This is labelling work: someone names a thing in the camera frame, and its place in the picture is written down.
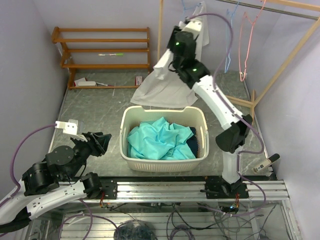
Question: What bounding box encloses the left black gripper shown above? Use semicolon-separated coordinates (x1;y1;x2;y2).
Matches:
65;130;112;179

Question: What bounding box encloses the blue hanger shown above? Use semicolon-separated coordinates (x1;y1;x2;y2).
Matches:
180;0;202;11
224;0;240;73

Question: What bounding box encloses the white t shirt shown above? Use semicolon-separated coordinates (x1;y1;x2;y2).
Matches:
130;16;210;108

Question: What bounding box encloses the teal t shirt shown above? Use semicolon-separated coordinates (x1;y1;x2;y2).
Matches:
126;117;195;161

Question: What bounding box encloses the pink wire hanger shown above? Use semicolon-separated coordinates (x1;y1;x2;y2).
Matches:
238;0;267;82

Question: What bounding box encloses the navy blue t shirt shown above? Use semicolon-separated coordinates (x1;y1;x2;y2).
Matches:
186;127;198;159

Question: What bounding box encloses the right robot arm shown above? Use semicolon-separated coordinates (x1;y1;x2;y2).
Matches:
167;26;253;198

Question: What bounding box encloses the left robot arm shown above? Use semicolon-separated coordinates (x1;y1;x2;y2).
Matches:
0;132;112;234

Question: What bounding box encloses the red white small box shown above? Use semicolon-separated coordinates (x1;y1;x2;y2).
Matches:
135;76;143;86

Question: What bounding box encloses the green white marker pen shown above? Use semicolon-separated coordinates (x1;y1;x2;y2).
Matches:
98;52;124;57

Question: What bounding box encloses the red white pen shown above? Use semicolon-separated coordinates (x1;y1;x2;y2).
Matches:
96;82;114;87

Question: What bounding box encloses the white box on rack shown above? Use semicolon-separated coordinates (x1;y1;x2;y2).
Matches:
74;77;97;87

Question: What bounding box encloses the wooden shoe rack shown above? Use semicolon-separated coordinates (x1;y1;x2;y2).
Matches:
51;26;152;90

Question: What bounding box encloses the metal hanging rod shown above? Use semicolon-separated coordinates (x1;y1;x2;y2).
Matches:
216;0;318;21

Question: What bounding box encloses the cream plastic laundry basket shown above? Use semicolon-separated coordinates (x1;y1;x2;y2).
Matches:
119;105;209;173

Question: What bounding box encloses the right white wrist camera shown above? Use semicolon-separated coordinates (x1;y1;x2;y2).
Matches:
178;19;203;34

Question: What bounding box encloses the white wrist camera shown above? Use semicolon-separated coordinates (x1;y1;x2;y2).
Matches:
55;119;88;142
178;19;203;34

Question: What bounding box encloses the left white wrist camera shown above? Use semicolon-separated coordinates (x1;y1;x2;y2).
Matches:
55;119;88;142

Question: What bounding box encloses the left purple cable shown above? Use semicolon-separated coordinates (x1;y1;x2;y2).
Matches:
0;124;57;208

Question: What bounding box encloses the purple cable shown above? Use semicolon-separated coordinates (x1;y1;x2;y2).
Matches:
0;124;57;208
186;12;266;217

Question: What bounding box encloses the wooden clothes rack frame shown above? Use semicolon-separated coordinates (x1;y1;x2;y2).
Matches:
156;0;320;121

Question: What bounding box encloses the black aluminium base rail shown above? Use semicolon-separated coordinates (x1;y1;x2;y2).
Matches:
100;176;290;203

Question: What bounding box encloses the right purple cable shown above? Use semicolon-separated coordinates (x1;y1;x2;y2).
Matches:
186;12;266;217

